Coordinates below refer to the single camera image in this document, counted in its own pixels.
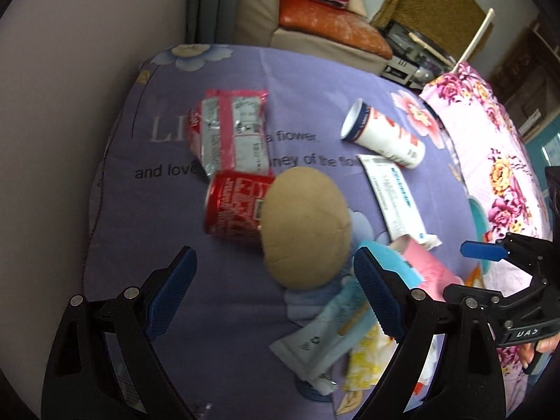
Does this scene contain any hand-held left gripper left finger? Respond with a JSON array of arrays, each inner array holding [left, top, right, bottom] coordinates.
[[41, 246, 197, 420]]

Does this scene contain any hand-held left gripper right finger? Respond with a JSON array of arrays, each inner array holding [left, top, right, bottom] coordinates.
[[352, 246, 508, 420]]

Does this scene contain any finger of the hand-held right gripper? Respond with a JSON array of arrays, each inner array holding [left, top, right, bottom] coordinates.
[[461, 232, 560, 273], [443, 276, 548, 312]]

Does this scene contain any tan round bread bun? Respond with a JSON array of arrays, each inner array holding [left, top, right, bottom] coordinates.
[[260, 166, 354, 290]]

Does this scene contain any white strawberry yogurt cup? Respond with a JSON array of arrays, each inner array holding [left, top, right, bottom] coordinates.
[[340, 98, 426, 170]]

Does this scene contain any person's right hand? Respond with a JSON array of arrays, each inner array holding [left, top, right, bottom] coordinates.
[[520, 335, 560, 377]]

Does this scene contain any pink and cyan carton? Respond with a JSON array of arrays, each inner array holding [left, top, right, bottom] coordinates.
[[361, 235, 464, 298]]

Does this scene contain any purple flower print bedsheet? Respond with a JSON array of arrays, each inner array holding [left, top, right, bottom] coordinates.
[[83, 44, 486, 420]]

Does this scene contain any yellow wrapper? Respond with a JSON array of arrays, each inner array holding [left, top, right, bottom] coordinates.
[[341, 324, 397, 392]]

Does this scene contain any light blue wrapper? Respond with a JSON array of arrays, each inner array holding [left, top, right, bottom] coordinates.
[[269, 280, 377, 394]]

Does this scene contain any white and blue flat tube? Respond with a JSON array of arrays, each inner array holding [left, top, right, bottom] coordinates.
[[358, 154, 442, 246]]

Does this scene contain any red drink can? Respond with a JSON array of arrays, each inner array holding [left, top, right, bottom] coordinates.
[[205, 170, 277, 242]]

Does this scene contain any pink floral quilt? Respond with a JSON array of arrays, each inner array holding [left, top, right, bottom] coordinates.
[[420, 62, 554, 416]]

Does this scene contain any red and silver snack packet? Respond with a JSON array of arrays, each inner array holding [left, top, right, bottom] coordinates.
[[186, 89, 270, 180]]

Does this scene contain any brown wooden shelf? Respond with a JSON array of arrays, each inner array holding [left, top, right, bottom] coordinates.
[[490, 17, 560, 136]]

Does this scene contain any pale wooden stick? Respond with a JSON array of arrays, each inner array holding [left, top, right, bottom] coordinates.
[[409, 33, 456, 66]]

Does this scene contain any white stick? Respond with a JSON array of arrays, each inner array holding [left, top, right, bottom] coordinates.
[[453, 8, 495, 73]]

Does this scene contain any yellow-brown cloth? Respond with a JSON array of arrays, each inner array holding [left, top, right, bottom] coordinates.
[[372, 0, 493, 60]]

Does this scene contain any orange cushion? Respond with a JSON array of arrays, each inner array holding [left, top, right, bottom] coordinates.
[[279, 0, 393, 58]]

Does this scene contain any grey green curtain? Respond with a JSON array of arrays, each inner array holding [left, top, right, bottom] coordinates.
[[186, 0, 239, 44]]

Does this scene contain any beige sofa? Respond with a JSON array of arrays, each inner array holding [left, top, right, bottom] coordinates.
[[234, 0, 388, 75]]

